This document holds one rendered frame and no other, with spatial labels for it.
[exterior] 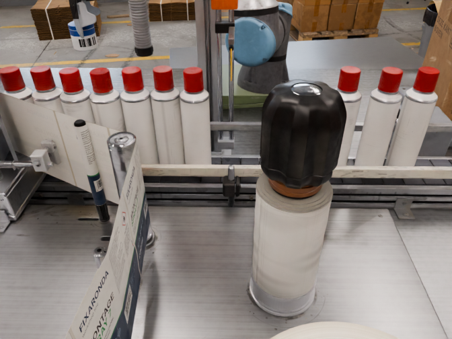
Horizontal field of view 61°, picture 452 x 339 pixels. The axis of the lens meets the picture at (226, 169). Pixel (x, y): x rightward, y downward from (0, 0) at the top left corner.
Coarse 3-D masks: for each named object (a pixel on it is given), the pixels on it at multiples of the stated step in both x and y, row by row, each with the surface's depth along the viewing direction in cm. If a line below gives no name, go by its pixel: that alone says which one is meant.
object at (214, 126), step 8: (216, 128) 75; (224, 128) 75; (232, 128) 75; (240, 128) 75; (248, 128) 75; (256, 128) 75; (360, 128) 74; (432, 128) 74; (440, 128) 74; (448, 128) 74
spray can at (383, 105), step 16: (384, 80) 64; (400, 80) 64; (384, 96) 65; (400, 96) 65; (368, 112) 68; (384, 112) 66; (368, 128) 69; (384, 128) 68; (368, 144) 70; (384, 144) 70; (368, 160) 72
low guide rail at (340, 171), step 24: (144, 168) 71; (168, 168) 71; (192, 168) 71; (216, 168) 71; (240, 168) 71; (336, 168) 71; (360, 168) 71; (384, 168) 70; (408, 168) 70; (432, 168) 70
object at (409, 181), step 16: (224, 160) 79; (256, 160) 79; (352, 160) 79; (384, 160) 79; (416, 160) 79; (432, 160) 78; (448, 160) 79; (48, 176) 75; (144, 176) 75; (160, 176) 75; (176, 176) 75; (192, 176) 75; (208, 176) 75
